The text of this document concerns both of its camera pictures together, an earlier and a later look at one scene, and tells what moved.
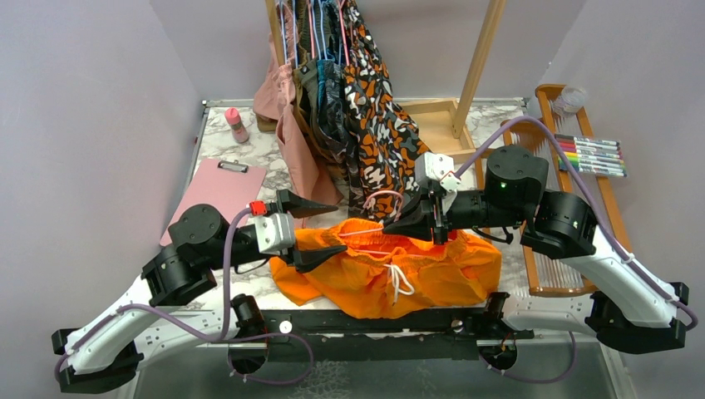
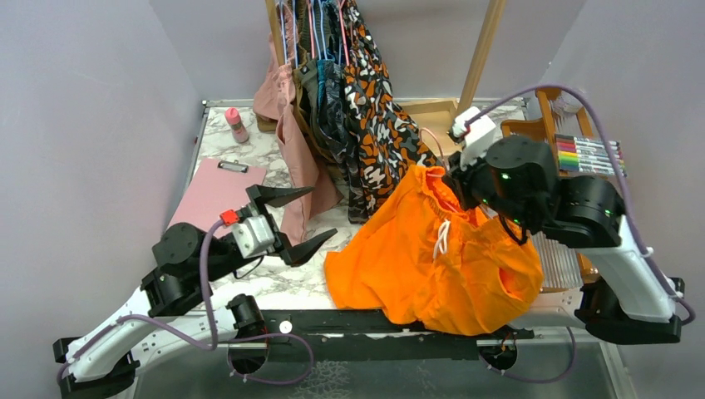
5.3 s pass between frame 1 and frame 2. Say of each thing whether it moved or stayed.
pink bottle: stayed
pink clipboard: stayed
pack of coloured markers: stayed
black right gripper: moved
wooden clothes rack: stayed
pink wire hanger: moved
